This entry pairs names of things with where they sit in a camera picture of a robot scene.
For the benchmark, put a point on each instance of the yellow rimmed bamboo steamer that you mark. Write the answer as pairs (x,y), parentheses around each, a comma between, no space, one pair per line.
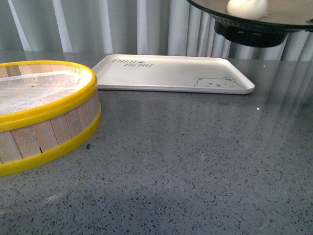
(39,135)

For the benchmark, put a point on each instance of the grey pleated curtain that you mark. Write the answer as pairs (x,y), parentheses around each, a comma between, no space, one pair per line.
(149,27)

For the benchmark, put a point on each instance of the brown plate with black rim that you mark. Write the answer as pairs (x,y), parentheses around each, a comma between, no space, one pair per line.
(283,17)

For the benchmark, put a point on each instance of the white steamed bun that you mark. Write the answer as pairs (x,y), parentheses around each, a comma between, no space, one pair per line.
(247,9)

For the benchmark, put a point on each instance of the white bear print tray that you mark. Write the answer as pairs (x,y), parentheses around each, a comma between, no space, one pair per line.
(171,74)

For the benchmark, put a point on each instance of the white steamer liner cloth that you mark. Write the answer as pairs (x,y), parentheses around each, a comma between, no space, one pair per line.
(22,92)

